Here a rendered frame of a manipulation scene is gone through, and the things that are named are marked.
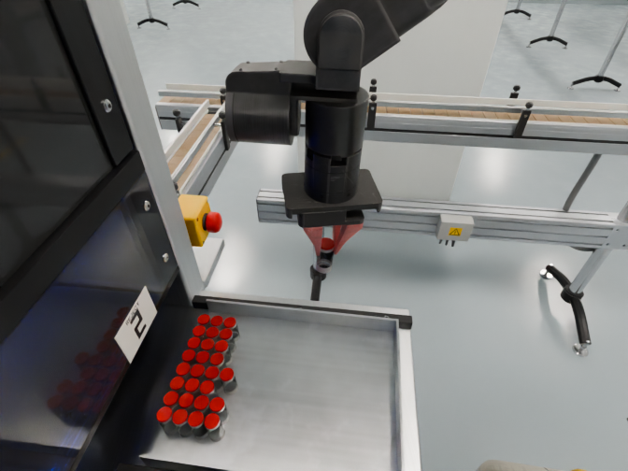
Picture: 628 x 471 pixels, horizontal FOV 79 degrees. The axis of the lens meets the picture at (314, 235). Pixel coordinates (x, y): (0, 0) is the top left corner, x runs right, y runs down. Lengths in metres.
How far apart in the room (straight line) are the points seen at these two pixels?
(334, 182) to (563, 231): 1.42
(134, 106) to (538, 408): 1.67
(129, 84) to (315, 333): 0.47
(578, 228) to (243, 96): 1.53
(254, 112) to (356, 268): 1.70
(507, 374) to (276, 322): 1.29
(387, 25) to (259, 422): 0.53
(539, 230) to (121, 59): 1.50
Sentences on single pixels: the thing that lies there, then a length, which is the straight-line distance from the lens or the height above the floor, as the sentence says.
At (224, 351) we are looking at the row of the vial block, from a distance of 0.64.
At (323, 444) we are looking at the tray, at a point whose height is 0.88.
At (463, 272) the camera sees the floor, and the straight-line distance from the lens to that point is 2.12.
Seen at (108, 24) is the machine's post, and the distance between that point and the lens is 0.52.
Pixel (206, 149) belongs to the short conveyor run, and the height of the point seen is 0.93.
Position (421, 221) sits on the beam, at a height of 0.50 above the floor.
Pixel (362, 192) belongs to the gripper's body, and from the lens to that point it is 0.41.
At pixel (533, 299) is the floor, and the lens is 2.14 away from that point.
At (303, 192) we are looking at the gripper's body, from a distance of 0.41.
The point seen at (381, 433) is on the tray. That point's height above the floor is 0.88.
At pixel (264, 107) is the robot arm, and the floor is 1.32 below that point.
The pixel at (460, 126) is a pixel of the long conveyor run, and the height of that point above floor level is 0.91.
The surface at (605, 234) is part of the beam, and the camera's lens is 1.80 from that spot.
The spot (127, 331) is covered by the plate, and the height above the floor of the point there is 1.03.
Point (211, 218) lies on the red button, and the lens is 0.73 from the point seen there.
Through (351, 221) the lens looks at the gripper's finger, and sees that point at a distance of 0.41.
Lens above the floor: 1.46
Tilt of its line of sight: 42 degrees down
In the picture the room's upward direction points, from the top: straight up
